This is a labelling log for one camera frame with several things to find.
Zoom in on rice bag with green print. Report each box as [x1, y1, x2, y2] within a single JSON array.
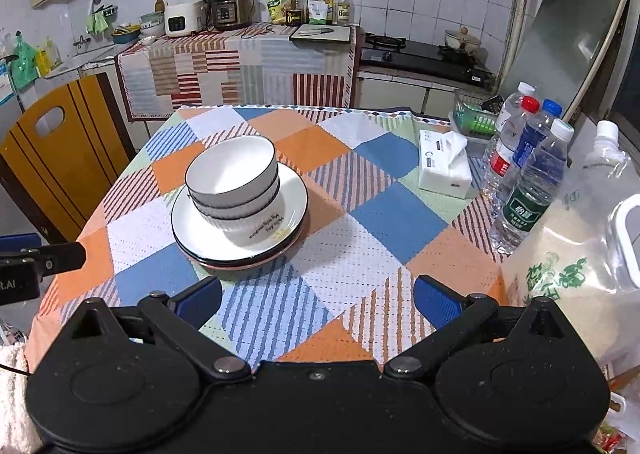
[[500, 194, 640, 385]]

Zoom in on clear pouch with white cap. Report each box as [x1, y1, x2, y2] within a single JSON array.
[[565, 120, 633, 205]]

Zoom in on dark pressure cooker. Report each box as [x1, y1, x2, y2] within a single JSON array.
[[210, 0, 256, 32]]

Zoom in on red label water bottle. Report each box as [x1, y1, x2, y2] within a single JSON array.
[[480, 96, 542, 202]]

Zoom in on bowl with yellow food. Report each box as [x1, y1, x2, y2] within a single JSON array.
[[110, 24, 142, 45]]

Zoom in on white tissue pack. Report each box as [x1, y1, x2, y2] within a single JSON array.
[[417, 130, 473, 199]]

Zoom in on pink rimmed plate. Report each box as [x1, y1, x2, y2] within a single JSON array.
[[182, 234, 304, 271]]

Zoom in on green plastic basket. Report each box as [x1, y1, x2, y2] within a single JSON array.
[[448, 88, 503, 141]]

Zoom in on person's fluffy white sleeved forearm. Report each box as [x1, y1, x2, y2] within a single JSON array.
[[0, 346, 43, 452]]

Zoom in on green label water bottle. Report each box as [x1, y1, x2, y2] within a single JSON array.
[[490, 119, 576, 255]]

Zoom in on yellow detergent bottle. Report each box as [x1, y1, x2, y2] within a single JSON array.
[[42, 36, 62, 68]]

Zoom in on stacked white bowls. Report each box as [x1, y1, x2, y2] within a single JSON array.
[[139, 11, 166, 38]]

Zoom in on white bowl with dark rim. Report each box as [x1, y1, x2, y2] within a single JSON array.
[[185, 136, 279, 209], [189, 174, 282, 223]]

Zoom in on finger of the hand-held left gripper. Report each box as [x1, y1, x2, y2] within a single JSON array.
[[37, 241, 89, 277]]

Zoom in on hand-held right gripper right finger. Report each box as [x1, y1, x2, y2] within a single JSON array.
[[382, 275, 583, 381]]

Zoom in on white rice cooker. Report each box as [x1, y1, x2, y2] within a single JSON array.
[[164, 1, 206, 38]]

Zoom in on white ribbed bowl with print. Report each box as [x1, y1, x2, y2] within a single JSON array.
[[200, 186, 287, 247]]

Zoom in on white cutting board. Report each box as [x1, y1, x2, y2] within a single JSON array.
[[289, 24, 352, 42]]

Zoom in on green hanging cloth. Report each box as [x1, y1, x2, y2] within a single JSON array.
[[85, 8, 118, 34]]

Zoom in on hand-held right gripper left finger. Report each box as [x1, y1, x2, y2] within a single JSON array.
[[55, 276, 252, 382]]

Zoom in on yellow green seasoning packet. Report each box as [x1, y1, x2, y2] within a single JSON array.
[[266, 0, 293, 25]]

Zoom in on green plastic bag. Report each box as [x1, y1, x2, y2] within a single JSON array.
[[11, 32, 41, 87]]

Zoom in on patchwork tablecloth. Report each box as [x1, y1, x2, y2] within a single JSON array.
[[24, 106, 507, 371]]

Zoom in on clear water bottle white cap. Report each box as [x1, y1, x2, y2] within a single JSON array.
[[482, 82, 537, 162]]

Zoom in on cream pot with lid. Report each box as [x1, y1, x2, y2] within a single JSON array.
[[444, 26, 483, 59]]

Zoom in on black gas stove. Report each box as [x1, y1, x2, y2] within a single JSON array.
[[359, 32, 493, 84]]

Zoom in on blue label water bottle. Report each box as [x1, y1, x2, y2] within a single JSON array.
[[492, 100, 565, 215]]

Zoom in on yellow wooden chair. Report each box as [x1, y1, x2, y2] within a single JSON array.
[[0, 72, 137, 245]]

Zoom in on white plate with sun print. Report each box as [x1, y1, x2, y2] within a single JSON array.
[[171, 163, 309, 263]]

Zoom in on striped patchwork counter cloth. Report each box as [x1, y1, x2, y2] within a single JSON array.
[[117, 26, 357, 123]]

